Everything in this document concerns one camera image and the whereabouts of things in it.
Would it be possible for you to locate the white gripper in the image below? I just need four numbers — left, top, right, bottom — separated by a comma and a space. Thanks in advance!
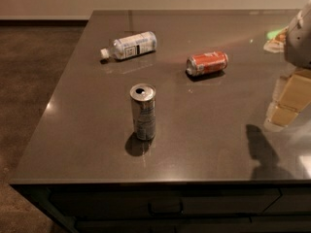
265, 0, 311, 128

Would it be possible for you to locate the silver redbull can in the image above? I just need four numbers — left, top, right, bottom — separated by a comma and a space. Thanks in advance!
129, 83, 156, 141

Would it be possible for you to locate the red coke can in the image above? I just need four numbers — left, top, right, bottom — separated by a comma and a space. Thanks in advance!
186, 51, 228, 77

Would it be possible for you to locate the dark lower drawer front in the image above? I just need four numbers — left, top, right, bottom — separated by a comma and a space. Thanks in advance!
76, 216, 311, 233

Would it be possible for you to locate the dark drawer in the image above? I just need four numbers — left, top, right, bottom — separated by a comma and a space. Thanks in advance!
51, 189, 280, 220
76, 216, 311, 233

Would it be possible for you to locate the clear plastic water bottle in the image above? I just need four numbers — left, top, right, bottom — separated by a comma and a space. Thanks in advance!
100, 31, 157, 60

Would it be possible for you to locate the dark upper drawer front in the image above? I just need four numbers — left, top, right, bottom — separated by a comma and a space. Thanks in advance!
51, 189, 280, 220

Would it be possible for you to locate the black drawer handle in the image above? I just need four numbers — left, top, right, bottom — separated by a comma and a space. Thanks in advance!
148, 200, 184, 216

